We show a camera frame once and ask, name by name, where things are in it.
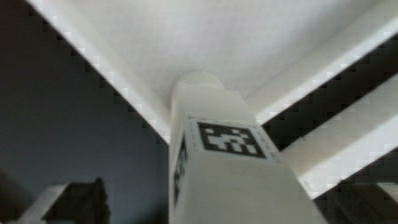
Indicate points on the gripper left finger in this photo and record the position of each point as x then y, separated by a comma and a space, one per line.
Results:
37, 210

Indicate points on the white leg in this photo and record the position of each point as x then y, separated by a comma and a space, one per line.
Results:
232, 186

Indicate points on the white U-shaped fence frame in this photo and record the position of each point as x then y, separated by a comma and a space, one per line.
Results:
348, 142

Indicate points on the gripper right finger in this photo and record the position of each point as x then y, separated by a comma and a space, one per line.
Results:
389, 187

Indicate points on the white desk top tray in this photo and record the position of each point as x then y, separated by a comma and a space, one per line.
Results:
273, 44

